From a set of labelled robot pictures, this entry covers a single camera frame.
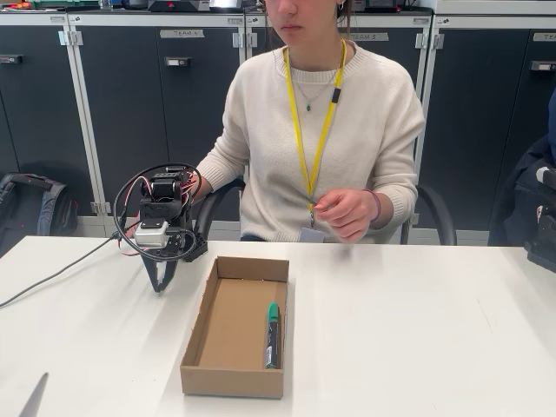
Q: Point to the black device with red mark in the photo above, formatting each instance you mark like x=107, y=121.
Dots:
x=178, y=5

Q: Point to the person's right forearm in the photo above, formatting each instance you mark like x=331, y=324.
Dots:
x=221, y=169

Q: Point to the person's left forearm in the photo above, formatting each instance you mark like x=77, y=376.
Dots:
x=395, y=200

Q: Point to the grey black backpack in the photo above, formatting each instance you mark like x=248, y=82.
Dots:
x=26, y=208

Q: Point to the clear glass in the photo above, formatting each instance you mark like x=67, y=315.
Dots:
x=106, y=4

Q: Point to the person in cream sweater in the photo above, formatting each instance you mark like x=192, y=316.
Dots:
x=269, y=130

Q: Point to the person's right hand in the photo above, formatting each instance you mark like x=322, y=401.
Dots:
x=204, y=191

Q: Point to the person's left hand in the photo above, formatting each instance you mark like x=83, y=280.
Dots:
x=349, y=213

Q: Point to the green box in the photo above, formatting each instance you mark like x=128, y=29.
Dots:
x=65, y=4

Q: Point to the pale name badge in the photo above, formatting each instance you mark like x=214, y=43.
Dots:
x=312, y=235

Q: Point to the black office chair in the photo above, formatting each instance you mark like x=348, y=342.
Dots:
x=438, y=213

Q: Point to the purple wrist band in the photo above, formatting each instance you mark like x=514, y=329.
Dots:
x=377, y=208

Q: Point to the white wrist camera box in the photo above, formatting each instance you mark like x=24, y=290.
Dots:
x=150, y=236

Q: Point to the grey tape label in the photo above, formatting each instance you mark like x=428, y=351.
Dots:
x=545, y=37

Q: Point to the dark navy jacket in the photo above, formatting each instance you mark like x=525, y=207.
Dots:
x=512, y=195

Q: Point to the light grey device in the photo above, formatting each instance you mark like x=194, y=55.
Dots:
x=226, y=4

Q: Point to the green capped black marker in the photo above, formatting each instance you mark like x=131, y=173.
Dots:
x=273, y=339

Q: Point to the black flat device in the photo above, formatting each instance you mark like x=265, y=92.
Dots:
x=382, y=8

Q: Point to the grey tape label TEAM 3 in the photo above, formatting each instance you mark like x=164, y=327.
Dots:
x=369, y=37

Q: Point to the grey tape label TEAM 4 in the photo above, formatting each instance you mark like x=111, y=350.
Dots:
x=182, y=34

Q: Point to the brown cardboard box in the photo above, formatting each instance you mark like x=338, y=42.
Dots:
x=239, y=321

